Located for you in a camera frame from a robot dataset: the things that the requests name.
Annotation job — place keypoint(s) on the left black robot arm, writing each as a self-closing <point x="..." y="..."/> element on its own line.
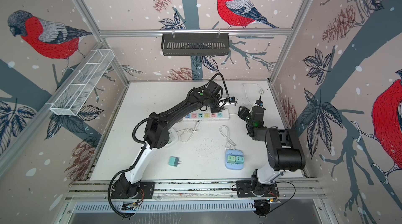
<point x="153" y="134"/>

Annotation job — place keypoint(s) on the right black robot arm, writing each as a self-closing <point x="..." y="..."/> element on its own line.
<point x="283" y="147"/>

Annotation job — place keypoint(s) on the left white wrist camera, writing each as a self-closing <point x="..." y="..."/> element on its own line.
<point x="232" y="100"/>

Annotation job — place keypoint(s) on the white square socket cube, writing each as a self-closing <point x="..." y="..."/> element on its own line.
<point x="173" y="136"/>

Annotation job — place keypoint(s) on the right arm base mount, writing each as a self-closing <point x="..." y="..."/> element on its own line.
<point x="258" y="188"/>

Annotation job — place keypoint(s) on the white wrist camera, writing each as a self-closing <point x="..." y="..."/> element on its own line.
<point x="259" y="103"/>
<point x="232" y="100"/>

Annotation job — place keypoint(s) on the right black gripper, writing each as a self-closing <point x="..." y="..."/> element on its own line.
<point x="243" y="113"/>

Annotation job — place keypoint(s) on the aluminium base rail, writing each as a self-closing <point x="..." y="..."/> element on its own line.
<point x="187" y="190"/>

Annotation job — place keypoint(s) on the long white power strip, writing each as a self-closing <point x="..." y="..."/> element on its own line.
<point x="207" y="116"/>

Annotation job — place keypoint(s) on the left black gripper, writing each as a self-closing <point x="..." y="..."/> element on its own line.
<point x="217" y="110"/>

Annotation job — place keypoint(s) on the white wire mesh basket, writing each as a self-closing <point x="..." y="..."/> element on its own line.
<point x="75" y="95"/>

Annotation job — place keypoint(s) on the black wall basket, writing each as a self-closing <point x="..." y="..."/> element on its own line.
<point x="195" y="44"/>

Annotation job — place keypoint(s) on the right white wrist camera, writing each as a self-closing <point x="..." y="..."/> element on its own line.
<point x="259" y="103"/>

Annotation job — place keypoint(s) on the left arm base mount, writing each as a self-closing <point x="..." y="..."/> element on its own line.
<point x="123" y="189"/>

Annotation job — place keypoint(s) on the blue square socket cube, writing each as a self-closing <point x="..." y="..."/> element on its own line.
<point x="234" y="166"/>

